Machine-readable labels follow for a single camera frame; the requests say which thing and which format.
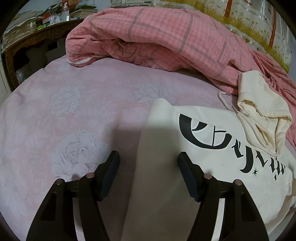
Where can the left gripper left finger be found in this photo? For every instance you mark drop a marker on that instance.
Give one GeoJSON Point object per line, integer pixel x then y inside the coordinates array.
{"type": "Point", "coordinates": [54, 219]}

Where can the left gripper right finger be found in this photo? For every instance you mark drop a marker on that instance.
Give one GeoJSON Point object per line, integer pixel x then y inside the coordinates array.
{"type": "Point", "coordinates": [241, 218]}

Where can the cream printed hoodie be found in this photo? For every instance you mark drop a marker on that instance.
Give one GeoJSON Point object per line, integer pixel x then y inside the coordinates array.
{"type": "Point", "coordinates": [245, 143]}

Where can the pink floral bed sheet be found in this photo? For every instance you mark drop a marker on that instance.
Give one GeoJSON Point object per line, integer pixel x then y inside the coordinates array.
{"type": "Point", "coordinates": [63, 121]}

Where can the dark wooden desk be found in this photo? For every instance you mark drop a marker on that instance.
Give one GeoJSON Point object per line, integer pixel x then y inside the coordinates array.
{"type": "Point", "coordinates": [36, 51]}

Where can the tree print curtain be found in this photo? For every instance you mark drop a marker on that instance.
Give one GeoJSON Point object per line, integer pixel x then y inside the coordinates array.
{"type": "Point", "coordinates": [256, 22]}

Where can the desk clutter pile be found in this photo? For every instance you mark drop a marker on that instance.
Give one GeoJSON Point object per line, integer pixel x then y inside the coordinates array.
{"type": "Point", "coordinates": [33, 22]}

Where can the pink plaid quilt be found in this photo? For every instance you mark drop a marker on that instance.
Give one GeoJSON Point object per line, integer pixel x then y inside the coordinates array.
{"type": "Point", "coordinates": [174, 39]}

